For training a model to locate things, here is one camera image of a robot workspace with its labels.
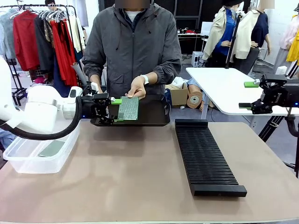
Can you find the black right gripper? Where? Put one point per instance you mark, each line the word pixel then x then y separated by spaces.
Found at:
pixel 275 95

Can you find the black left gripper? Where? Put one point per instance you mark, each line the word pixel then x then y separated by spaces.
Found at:
pixel 95 108

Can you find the green PCB board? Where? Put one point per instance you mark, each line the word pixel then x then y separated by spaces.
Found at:
pixel 128 109
pixel 51 148

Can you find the black plastic tray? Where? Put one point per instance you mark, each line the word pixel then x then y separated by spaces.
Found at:
pixel 151 112

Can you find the person's left forearm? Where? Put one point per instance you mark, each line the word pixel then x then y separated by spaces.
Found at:
pixel 163 72

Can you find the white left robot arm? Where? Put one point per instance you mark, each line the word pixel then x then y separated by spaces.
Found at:
pixel 42 109

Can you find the person's right forearm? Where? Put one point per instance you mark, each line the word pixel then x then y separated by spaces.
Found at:
pixel 93 67

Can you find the person's left hand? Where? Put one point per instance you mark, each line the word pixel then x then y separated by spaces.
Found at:
pixel 137 88

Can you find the person's right hand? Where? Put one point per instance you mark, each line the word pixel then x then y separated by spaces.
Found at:
pixel 95 81

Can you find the white table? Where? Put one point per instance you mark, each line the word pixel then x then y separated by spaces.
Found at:
pixel 222 88

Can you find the white wristband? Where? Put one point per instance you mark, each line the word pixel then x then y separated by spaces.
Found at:
pixel 145 79

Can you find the lying mannequin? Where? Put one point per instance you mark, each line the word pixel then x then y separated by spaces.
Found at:
pixel 195 98

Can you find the cardboard tube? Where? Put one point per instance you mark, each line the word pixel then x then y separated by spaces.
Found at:
pixel 79 73

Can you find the black pole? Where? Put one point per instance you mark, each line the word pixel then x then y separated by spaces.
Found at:
pixel 233 39

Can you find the mannequin in cream jacket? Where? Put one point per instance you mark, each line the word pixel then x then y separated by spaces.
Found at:
pixel 252 35

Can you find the mannequin in yellow garment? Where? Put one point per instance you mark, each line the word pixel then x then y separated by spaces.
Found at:
pixel 287 46

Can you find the white crate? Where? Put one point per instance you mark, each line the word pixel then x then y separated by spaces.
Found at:
pixel 197 58

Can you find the cardboard box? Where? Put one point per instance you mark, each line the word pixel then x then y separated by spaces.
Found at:
pixel 178 96

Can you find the person in grey jacket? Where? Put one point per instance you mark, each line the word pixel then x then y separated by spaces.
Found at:
pixel 133 46

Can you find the mannequin in beige coat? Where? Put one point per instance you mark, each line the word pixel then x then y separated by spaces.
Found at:
pixel 224 30

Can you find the red dress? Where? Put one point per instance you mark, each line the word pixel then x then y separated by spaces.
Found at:
pixel 64 58

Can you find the black slotted PCB rack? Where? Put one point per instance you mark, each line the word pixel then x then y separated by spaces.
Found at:
pixel 205 158

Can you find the cream garment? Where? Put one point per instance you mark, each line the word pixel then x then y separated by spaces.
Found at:
pixel 76 32

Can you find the black garment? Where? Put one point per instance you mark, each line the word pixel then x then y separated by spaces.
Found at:
pixel 44 46

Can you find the clear plastic box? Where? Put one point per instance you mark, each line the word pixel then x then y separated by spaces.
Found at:
pixel 35 165

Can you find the black metal stand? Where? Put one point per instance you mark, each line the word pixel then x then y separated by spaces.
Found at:
pixel 17 81

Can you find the black clothes rack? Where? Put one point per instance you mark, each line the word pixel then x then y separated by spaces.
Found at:
pixel 70 14

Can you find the red shirt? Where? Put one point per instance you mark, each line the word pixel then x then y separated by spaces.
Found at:
pixel 25 42

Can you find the light grey garment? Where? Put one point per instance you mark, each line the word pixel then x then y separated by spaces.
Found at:
pixel 7 35

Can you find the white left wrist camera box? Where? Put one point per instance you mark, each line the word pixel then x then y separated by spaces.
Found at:
pixel 94 86

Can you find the black camera tripod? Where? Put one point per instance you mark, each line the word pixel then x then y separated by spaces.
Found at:
pixel 271 127

